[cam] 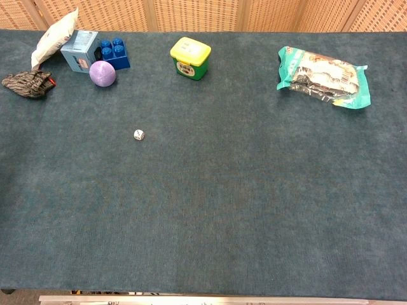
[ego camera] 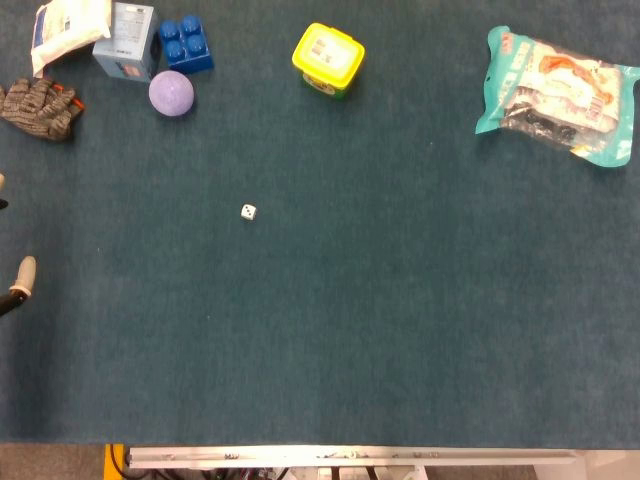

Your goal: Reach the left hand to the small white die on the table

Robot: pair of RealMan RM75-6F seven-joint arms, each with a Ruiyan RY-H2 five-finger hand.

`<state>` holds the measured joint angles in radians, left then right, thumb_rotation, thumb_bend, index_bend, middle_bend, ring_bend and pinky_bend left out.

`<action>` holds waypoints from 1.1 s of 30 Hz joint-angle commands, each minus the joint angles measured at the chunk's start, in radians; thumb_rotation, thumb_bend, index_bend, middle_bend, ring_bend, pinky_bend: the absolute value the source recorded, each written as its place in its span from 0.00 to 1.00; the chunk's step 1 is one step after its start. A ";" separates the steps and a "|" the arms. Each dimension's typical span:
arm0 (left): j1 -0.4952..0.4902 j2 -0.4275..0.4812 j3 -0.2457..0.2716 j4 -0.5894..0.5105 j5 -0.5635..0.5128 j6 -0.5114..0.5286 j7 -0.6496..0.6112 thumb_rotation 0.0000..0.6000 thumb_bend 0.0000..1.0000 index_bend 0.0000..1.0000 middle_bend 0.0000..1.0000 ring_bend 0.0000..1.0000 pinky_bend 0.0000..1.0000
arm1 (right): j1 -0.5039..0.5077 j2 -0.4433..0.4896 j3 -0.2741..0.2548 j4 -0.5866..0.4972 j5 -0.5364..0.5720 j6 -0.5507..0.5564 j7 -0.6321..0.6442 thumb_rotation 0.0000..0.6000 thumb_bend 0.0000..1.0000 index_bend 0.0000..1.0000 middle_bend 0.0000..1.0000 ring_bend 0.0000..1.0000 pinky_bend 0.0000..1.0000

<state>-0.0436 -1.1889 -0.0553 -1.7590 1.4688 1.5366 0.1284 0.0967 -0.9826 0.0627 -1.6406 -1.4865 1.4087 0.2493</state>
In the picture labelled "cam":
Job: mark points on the small white die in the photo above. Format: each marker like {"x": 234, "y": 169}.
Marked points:
{"x": 139, "y": 135}

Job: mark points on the teal felt table cloth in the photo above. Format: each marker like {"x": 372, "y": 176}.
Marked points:
{"x": 203, "y": 190}

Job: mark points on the green tub with yellow lid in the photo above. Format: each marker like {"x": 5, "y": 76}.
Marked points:
{"x": 190, "y": 58}

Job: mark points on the purple ball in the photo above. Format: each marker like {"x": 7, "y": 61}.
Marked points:
{"x": 102, "y": 73}

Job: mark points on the blue toy building brick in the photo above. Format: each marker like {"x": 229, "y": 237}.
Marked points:
{"x": 115, "y": 54}

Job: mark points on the woven rattan folding screen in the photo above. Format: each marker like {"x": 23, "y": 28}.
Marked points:
{"x": 203, "y": 14}

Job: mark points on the teal snack food bag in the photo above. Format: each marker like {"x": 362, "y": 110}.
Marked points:
{"x": 324, "y": 76}

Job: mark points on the light blue carton box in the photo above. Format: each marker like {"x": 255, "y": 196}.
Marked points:
{"x": 79, "y": 51}

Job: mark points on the white plastic pouch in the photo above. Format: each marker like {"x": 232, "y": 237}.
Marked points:
{"x": 54, "y": 39}

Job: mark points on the silver aluminium frame rail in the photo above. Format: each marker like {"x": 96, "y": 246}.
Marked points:
{"x": 203, "y": 300}

